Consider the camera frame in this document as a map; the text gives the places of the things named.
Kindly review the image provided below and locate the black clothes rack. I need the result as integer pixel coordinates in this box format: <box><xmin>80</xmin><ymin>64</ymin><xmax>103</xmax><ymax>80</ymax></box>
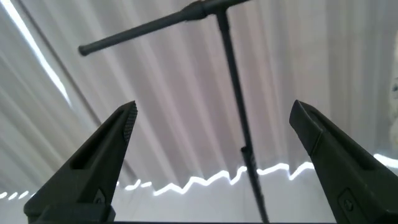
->
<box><xmin>77</xmin><ymin>0</ymin><xmax>270</xmax><ymax>223</ymax></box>

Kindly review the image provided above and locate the white curtain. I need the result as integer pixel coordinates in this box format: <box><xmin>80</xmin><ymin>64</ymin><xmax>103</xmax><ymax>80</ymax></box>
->
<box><xmin>0</xmin><ymin>0</ymin><xmax>398</xmax><ymax>200</ymax></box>

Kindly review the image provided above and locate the cream printed garment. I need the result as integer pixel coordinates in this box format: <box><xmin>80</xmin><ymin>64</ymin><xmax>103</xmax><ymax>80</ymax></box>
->
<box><xmin>388</xmin><ymin>40</ymin><xmax>398</xmax><ymax>150</ymax></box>

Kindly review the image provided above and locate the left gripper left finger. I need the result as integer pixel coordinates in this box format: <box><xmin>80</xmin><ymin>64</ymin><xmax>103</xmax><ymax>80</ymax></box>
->
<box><xmin>23</xmin><ymin>100</ymin><xmax>138</xmax><ymax>223</ymax></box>

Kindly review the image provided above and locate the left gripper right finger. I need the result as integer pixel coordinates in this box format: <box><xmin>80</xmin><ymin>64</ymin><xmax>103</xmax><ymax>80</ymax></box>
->
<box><xmin>289</xmin><ymin>99</ymin><xmax>398</xmax><ymax>224</ymax></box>

